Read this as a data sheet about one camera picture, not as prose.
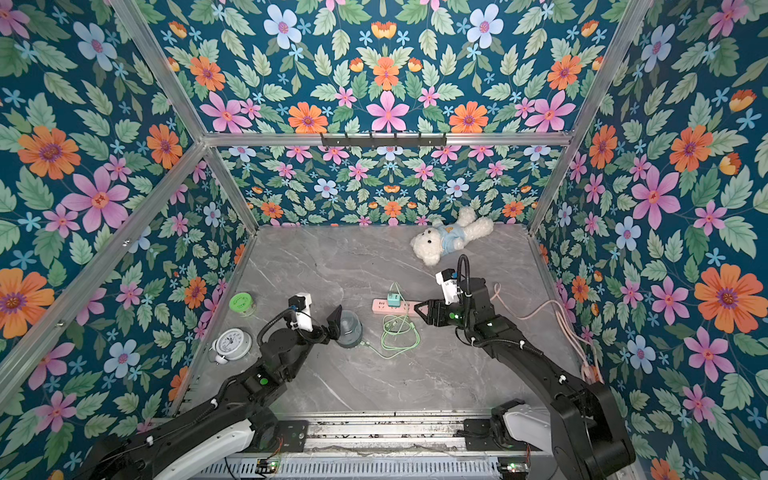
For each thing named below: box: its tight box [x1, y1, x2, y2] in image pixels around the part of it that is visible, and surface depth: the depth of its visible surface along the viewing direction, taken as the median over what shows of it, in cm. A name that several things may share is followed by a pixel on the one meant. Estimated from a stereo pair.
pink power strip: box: [372, 299, 421, 317], surface depth 97 cm
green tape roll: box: [229, 292, 253, 313], surface depth 95 cm
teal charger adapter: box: [387, 293, 401, 307], surface depth 94 cm
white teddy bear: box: [410, 207, 494, 266], surface depth 107 cm
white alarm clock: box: [208, 328, 253, 365], surface depth 88 cm
